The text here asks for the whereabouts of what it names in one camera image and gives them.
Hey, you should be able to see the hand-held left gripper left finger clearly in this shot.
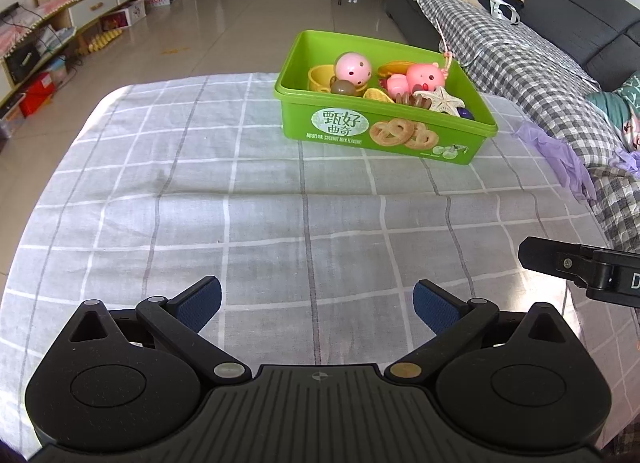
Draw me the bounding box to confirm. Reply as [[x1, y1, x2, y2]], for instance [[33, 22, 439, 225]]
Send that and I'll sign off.
[[60, 275, 253, 387]]

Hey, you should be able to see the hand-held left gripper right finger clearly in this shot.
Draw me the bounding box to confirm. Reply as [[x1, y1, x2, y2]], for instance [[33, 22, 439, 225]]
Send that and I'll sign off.
[[382, 280, 581, 387]]

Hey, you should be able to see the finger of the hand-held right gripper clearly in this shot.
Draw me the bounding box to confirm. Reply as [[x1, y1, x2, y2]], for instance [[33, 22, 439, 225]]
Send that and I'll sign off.
[[518, 237, 614, 290]]

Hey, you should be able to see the beige starfish toy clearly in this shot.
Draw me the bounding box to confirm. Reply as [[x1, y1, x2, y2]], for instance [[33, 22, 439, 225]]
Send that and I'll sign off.
[[417, 85, 467, 118]]

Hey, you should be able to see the green plastic box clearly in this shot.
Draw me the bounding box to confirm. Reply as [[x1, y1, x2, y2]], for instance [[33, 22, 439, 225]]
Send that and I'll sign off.
[[273, 30, 499, 166]]

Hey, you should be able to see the pink pig toy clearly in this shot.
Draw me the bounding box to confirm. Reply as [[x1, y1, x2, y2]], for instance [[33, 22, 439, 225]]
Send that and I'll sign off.
[[385, 62, 448, 96]]

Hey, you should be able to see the pink beaded cord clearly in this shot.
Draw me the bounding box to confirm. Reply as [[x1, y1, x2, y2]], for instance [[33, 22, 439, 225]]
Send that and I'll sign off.
[[437, 38, 453, 81]]

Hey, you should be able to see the orange toy pot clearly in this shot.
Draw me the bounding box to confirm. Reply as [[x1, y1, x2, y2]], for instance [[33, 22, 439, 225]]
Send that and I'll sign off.
[[376, 60, 416, 76]]

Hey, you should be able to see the pink toy ball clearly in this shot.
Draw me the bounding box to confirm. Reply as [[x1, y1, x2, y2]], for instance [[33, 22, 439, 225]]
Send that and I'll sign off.
[[334, 52, 373, 84]]

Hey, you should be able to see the yellow toy pot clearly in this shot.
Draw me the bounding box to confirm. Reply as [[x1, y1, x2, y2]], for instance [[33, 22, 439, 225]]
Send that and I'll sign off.
[[307, 64, 341, 92]]

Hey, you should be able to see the purple plastic glove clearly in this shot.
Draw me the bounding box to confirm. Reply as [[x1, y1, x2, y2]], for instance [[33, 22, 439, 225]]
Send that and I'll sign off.
[[515, 120, 640, 204]]

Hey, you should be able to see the grey grid tablecloth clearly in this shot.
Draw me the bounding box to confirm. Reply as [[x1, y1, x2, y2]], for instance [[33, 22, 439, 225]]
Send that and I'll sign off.
[[0, 72, 640, 444]]

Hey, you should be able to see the teal cushion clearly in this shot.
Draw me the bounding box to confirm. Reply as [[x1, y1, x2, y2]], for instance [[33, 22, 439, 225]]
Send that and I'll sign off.
[[585, 72, 640, 144]]

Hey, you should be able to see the checkered sofa cover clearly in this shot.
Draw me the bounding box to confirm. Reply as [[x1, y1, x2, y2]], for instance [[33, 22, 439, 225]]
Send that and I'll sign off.
[[392, 0, 640, 254]]

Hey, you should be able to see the dark grey sofa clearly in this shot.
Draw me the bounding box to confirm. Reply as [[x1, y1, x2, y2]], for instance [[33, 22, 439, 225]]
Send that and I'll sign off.
[[385, 0, 640, 94]]

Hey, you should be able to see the red bag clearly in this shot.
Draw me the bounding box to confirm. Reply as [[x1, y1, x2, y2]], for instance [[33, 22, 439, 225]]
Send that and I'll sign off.
[[20, 72, 55, 116]]

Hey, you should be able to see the row of yellow toys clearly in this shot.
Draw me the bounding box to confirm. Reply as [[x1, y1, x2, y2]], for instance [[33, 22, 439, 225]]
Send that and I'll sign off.
[[77, 29, 123, 54]]

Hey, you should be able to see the white pink carton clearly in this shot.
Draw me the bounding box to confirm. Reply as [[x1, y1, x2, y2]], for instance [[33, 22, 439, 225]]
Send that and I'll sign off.
[[100, 0, 148, 31]]

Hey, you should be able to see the black speaker box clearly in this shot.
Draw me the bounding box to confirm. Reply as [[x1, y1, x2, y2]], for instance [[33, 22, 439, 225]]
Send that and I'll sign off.
[[4, 45, 43, 84]]

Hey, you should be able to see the white wooden cabinet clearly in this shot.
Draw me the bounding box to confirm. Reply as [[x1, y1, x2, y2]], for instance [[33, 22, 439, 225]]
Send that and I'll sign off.
[[0, 0, 151, 138]]

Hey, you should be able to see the pink lace cloth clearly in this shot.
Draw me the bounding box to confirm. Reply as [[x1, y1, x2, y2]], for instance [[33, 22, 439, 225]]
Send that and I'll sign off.
[[0, 0, 91, 51]]

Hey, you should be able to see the white fabric strap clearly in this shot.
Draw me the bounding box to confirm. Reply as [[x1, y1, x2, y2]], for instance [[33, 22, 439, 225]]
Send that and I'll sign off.
[[447, 0, 521, 26]]

